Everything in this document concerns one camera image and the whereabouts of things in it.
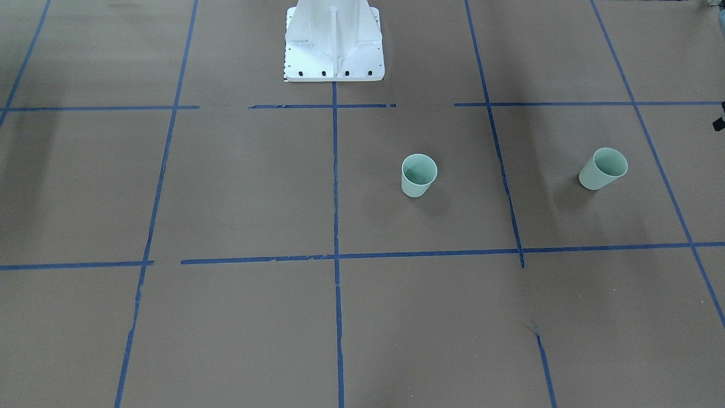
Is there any mint green cup carried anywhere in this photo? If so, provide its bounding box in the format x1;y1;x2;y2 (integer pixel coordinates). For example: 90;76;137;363
578;147;629;191

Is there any mint green cup centre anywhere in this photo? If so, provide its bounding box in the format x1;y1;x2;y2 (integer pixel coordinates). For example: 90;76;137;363
401;153;438;198

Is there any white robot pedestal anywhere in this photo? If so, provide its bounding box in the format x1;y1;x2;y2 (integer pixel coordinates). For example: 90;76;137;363
283;1;385;82

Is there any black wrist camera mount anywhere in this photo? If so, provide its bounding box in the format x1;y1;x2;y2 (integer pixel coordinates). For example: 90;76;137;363
712;101;725;132

